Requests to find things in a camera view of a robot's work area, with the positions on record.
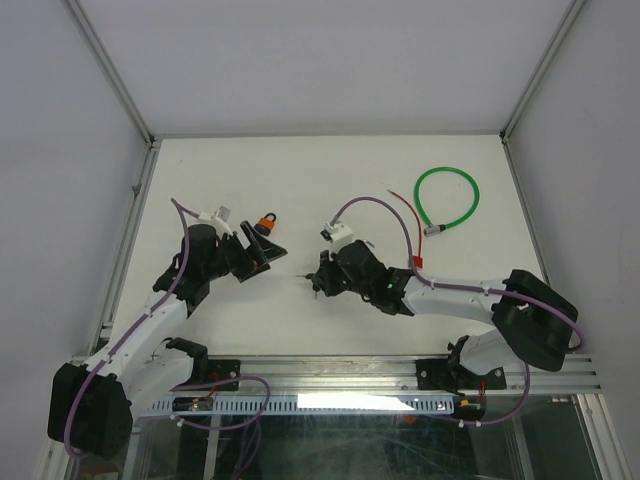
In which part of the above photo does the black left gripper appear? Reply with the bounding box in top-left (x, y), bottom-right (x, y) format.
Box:
top-left (204, 221), bottom-right (286, 282)

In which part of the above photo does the orange black padlock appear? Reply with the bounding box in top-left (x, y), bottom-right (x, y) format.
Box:
top-left (254, 212), bottom-right (277, 237)

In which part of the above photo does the red cable padlock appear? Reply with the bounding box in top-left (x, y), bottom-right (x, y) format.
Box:
top-left (388, 189), bottom-right (424, 269)

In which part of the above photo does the green cable lock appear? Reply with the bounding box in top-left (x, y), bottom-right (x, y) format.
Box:
top-left (412, 166), bottom-right (481, 237)

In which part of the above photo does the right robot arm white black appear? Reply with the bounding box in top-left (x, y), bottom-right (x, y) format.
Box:
top-left (306, 240), bottom-right (578, 387)

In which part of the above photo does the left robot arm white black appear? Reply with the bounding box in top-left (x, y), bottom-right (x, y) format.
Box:
top-left (47, 222), bottom-right (287, 459)

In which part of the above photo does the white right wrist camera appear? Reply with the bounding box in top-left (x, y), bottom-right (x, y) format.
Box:
top-left (320, 221), bottom-right (354, 254)

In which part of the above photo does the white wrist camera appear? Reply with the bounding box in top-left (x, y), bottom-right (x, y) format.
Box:
top-left (196, 206), bottom-right (234, 237)
top-left (320, 221), bottom-right (354, 254)

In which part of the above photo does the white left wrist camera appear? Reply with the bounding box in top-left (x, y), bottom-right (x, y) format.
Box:
top-left (196, 206), bottom-right (234, 237)

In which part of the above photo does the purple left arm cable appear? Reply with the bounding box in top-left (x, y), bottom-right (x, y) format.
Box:
top-left (63, 198), bottom-right (274, 480)

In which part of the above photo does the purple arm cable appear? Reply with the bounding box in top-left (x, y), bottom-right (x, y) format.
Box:
top-left (330, 197), bottom-right (587, 429)
top-left (63, 198), bottom-right (274, 480)

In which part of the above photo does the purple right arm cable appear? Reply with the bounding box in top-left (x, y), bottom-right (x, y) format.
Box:
top-left (330, 197), bottom-right (587, 429)

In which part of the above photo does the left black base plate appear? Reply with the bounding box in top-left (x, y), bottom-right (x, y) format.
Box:
top-left (187, 358), bottom-right (241, 392)

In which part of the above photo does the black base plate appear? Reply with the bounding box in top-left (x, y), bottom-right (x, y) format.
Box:
top-left (187, 358), bottom-right (241, 392)
top-left (415, 358), bottom-right (507, 394)

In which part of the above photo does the white perforated cable duct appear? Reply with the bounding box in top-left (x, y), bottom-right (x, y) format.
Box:
top-left (143, 393), bottom-right (454, 417)

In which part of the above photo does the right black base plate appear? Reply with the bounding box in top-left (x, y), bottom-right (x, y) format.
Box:
top-left (415, 358), bottom-right (507, 394)

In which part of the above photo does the aluminium mounting rail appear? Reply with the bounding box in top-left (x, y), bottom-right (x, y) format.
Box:
top-left (69, 353), bottom-right (604, 401)

